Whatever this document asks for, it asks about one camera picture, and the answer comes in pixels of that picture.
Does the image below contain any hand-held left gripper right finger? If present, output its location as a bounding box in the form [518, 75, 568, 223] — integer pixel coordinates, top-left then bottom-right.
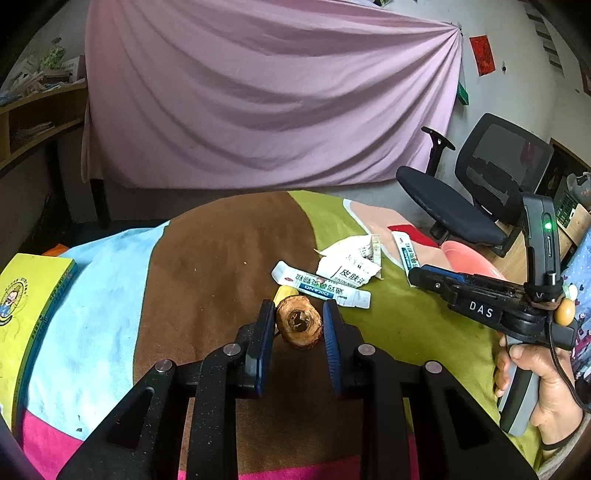
[322, 299, 539, 480]

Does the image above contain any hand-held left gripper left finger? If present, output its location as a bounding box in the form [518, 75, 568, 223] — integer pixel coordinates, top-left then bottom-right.
[55, 299, 277, 480]

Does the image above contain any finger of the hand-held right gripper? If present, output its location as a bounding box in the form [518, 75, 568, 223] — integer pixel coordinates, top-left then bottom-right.
[429, 267, 528, 292]
[409, 266, 462, 305]

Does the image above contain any pink plastic bin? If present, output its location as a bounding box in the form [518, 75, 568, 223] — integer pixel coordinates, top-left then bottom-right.
[441, 240, 504, 280]

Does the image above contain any white green tube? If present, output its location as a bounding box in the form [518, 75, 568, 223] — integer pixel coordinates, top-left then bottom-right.
[392, 231, 421, 278]

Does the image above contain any brown round shell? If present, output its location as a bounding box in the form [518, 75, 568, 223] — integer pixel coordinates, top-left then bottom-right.
[276, 295, 321, 352]

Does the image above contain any person's right forearm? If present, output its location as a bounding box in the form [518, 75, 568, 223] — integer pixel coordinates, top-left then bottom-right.
[538, 431, 583, 472]

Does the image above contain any person's right hand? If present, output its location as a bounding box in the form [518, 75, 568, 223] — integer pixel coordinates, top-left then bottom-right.
[494, 346, 585, 448]

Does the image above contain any white ointment tube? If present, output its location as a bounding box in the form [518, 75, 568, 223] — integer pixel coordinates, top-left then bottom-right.
[270, 261, 372, 310]

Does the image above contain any crumpled white paper box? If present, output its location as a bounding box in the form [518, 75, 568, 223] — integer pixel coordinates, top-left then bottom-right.
[314, 233, 384, 289]

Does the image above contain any black office chair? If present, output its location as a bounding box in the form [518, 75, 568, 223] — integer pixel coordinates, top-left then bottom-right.
[396, 113, 555, 257]

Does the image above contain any colourful patchwork tablecloth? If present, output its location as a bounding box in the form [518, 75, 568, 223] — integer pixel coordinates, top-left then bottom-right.
[0, 189, 546, 480]

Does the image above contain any red paper decoration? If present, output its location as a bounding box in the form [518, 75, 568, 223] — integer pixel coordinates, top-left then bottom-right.
[469, 35, 495, 77]

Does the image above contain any yellow book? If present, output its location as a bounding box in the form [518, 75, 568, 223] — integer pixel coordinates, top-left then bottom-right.
[0, 253, 77, 416]

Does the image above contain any pink hanging sheet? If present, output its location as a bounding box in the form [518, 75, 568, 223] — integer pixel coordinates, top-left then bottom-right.
[81, 0, 464, 190]

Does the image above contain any thin paper stack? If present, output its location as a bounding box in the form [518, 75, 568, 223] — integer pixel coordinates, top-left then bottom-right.
[14, 121, 54, 141]

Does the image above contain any wooden shelf desk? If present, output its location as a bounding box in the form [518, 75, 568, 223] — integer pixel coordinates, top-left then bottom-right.
[0, 78, 88, 176]

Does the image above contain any pile of loose papers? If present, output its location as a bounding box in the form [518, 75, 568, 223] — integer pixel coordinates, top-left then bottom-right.
[0, 46, 88, 100]

